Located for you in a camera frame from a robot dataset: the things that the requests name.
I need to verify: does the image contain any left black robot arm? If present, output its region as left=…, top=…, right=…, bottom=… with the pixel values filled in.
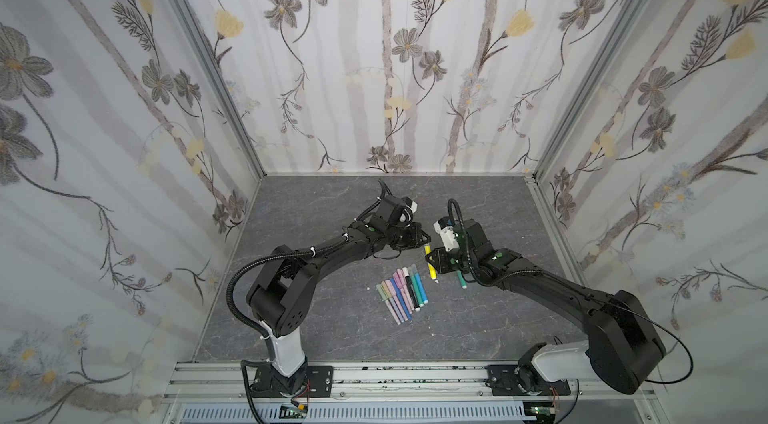
left=245, top=220, right=431, bottom=379

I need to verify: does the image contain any pink speckled pen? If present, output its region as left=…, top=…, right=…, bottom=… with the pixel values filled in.
left=396, top=268, right=415, bottom=313

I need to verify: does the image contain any yellow highlighter marker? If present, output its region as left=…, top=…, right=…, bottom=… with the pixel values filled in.
left=424, top=245, right=438, bottom=282

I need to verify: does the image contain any black white pen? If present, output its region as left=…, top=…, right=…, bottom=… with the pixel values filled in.
left=402, top=267, right=421, bottom=311

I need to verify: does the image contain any black corrugated cable hose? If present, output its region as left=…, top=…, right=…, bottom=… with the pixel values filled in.
left=226, top=237, right=349, bottom=335

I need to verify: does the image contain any aluminium mounting rail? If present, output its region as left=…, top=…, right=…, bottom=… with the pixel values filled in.
left=161, top=359, right=658, bottom=404

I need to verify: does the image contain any tan cap blue pen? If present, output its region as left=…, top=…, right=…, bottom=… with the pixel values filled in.
left=378, top=282, right=403, bottom=325

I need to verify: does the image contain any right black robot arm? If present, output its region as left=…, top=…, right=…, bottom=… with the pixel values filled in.
left=426, top=217, right=666, bottom=395

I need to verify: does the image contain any purple cap pink pen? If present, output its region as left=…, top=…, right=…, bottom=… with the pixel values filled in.
left=392, top=273, right=411, bottom=320

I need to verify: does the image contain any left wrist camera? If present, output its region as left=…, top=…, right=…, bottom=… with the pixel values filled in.
left=378, top=195, right=415, bottom=225

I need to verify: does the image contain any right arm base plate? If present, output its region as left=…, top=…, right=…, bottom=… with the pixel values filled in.
left=485, top=364, right=572, bottom=397

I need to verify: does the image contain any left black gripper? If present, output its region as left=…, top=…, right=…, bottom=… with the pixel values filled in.
left=383, top=223, right=433, bottom=249

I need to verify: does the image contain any white perforated cable duct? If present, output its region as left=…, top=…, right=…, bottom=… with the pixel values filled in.
left=179, top=401, right=536, bottom=423

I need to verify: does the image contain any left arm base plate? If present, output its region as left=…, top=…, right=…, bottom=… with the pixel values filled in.
left=247, top=363, right=334, bottom=399

